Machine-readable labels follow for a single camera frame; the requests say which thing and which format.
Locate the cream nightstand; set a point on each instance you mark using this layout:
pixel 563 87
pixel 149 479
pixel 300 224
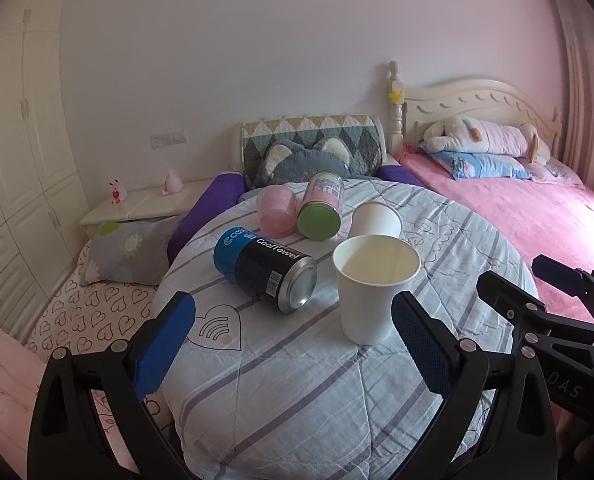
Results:
pixel 147 205

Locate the pink folded blanket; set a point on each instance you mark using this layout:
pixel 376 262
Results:
pixel 7 390

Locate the pink figurine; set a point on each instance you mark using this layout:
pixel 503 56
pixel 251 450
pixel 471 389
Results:
pixel 172 184

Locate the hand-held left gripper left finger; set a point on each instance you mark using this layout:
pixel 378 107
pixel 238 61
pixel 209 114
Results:
pixel 163 345

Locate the pink bed sheet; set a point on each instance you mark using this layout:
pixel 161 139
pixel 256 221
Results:
pixel 502 220

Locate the blue and black can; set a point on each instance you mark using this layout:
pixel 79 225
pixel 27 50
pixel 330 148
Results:
pixel 262 267

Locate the blue printed pillow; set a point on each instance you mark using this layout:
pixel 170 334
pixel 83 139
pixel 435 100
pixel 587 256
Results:
pixel 477 165

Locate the white rabbit figurine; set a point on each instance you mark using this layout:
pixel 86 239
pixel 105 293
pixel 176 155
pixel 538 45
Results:
pixel 117 192

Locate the wall switch panel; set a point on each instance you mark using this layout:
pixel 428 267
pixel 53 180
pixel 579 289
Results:
pixel 168 139

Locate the pink curtain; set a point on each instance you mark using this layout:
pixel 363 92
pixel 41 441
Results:
pixel 587 90

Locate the heart print sheet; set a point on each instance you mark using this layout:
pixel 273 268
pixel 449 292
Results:
pixel 87 310

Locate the pink printed pillow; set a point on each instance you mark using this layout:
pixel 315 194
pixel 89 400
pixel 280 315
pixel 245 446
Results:
pixel 552 172

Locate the green lid jar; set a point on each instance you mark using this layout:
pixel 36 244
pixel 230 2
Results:
pixel 321 205

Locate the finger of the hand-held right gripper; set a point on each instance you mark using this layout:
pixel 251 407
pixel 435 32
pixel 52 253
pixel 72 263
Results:
pixel 552 267
pixel 507 295

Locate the white paper cup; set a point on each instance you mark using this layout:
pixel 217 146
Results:
pixel 375 220
pixel 372 290

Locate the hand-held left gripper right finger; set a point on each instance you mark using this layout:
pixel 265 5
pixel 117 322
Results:
pixel 422 345

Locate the purple bed bumper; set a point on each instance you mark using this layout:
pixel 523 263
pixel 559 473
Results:
pixel 397 174
pixel 202 210

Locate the grey flower pillow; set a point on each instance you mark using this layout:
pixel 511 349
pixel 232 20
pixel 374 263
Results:
pixel 127 255

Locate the grey cat pillow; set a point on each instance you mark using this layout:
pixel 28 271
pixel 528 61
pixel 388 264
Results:
pixel 292 165

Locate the white and pink plush toy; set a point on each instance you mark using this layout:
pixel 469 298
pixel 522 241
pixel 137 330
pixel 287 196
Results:
pixel 482 135

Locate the pink plastic cup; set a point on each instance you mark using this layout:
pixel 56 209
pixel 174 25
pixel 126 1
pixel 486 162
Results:
pixel 276 209

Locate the yellow flower ornament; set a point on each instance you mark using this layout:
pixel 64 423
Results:
pixel 395 95

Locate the patchwork triangle headboard cover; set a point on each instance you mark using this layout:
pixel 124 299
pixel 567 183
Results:
pixel 297 127

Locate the cream wardrobe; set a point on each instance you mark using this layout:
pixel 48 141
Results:
pixel 17 150

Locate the cream bed headboard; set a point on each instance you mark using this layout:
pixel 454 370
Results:
pixel 457 95

